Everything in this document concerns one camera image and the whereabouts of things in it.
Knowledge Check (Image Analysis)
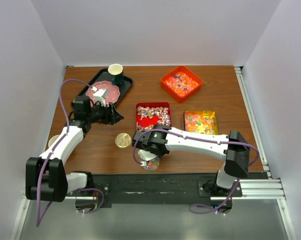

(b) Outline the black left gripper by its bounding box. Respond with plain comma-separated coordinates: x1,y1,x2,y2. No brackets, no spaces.
86,100,123,125

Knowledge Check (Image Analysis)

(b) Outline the clear glass jar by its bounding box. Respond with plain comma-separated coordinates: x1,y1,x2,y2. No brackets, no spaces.
141,156,160,172

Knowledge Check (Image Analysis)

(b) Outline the gold jar lid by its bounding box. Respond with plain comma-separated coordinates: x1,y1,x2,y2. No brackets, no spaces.
114,132,132,149

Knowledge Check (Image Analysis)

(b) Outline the red box of swirl candies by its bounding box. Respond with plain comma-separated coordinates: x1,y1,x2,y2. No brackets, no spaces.
136,102,172,131

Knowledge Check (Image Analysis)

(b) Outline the tin of star candies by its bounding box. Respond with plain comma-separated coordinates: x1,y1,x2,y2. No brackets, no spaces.
183,110,219,135

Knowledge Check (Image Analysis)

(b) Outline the orange box of candies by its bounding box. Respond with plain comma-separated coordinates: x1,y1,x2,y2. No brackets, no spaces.
160,65,203,103

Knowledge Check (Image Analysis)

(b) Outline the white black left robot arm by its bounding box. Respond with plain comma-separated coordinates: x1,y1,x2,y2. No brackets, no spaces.
25,95,124,202

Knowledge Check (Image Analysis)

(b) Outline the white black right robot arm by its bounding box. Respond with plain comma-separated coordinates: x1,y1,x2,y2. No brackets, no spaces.
132,124,252,197

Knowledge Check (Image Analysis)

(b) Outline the pink polka dot plate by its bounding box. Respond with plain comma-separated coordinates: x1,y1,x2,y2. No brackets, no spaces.
85,81,120,107

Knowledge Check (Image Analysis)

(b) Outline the black serving tray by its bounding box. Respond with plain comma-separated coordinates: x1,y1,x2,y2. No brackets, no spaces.
70,68,133,111

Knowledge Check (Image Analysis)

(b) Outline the dark green mug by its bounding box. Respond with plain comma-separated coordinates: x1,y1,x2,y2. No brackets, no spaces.
107,63,124,86

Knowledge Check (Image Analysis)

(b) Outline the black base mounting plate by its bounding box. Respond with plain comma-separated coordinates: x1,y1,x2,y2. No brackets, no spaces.
65,173,243,215

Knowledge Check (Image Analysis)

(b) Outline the yellow mug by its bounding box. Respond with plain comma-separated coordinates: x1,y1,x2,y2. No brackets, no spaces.
48,134,60,148

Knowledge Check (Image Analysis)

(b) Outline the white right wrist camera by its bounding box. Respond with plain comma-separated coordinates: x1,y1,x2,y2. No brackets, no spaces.
138,149,157,167

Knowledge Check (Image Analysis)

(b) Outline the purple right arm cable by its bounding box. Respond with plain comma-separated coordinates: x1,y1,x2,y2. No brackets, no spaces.
132,128,261,215

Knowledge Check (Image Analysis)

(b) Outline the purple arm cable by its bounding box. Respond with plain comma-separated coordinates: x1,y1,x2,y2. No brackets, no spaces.
132,128,261,215
35,78,105,227

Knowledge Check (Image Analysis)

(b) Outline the aluminium frame rail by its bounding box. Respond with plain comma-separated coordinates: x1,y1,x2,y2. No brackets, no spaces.
55,178,285,202

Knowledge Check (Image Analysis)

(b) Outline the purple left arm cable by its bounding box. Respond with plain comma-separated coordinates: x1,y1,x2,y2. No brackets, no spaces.
35,78,105,227

